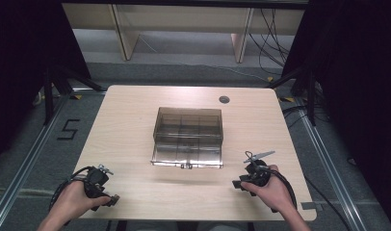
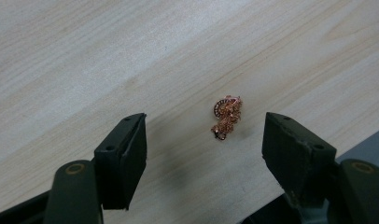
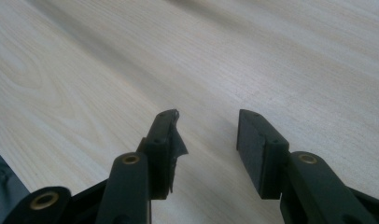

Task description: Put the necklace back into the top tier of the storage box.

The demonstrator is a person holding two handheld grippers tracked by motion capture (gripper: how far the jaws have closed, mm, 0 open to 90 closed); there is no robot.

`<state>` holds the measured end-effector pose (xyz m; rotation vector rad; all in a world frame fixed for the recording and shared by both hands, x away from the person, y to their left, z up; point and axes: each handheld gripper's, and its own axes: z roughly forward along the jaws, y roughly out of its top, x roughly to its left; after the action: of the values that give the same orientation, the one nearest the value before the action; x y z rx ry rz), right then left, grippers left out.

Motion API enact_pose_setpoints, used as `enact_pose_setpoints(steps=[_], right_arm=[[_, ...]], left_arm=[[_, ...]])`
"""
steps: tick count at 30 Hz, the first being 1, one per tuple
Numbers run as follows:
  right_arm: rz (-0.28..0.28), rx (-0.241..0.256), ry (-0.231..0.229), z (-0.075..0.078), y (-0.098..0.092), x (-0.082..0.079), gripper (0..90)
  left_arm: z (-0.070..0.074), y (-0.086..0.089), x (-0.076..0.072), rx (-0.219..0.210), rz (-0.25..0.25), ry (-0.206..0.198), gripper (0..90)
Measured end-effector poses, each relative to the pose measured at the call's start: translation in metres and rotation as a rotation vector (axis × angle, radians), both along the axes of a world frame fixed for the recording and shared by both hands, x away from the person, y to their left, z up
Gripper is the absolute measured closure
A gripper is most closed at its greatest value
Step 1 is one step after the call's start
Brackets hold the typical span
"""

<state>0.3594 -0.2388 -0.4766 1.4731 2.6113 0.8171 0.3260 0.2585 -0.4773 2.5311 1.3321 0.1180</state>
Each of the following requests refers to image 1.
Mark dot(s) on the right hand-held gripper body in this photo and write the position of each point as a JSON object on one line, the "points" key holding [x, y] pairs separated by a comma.
{"points": [[257, 174]]}

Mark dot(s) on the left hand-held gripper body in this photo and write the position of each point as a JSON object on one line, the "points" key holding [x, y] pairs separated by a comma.
{"points": [[95, 179]]}

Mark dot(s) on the person's right hand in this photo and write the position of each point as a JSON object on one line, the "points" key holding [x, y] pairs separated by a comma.
{"points": [[270, 194]]}

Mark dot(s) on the person's left hand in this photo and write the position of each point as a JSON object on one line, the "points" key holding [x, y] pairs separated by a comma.
{"points": [[73, 200]]}

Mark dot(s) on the black tape floor mark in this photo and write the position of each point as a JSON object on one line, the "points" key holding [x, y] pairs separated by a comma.
{"points": [[68, 130]]}

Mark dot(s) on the grey tape piece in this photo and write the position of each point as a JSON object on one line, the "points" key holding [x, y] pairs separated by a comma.
{"points": [[309, 206]]}

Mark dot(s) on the smoky clear plastic drawer box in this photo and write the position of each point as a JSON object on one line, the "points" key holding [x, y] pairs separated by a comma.
{"points": [[187, 138]]}

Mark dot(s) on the grey round table grommet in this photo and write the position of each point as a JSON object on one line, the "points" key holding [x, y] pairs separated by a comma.
{"points": [[224, 99]]}

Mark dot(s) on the yellow black hazard tape piece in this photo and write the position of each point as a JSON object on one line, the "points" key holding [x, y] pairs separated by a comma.
{"points": [[287, 99], [76, 97], [270, 78]]}

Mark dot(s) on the black metal stand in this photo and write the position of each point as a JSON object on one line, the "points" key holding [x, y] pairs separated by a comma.
{"points": [[307, 86], [57, 83]]}

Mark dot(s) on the black curtain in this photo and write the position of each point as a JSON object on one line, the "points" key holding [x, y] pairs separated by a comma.
{"points": [[357, 80], [26, 64]]}

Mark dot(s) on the light wooden shelf unit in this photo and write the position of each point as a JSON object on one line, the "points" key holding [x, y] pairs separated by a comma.
{"points": [[184, 19]]}

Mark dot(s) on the aluminium floor rail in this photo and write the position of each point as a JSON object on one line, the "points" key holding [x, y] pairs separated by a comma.
{"points": [[331, 170], [30, 157]]}

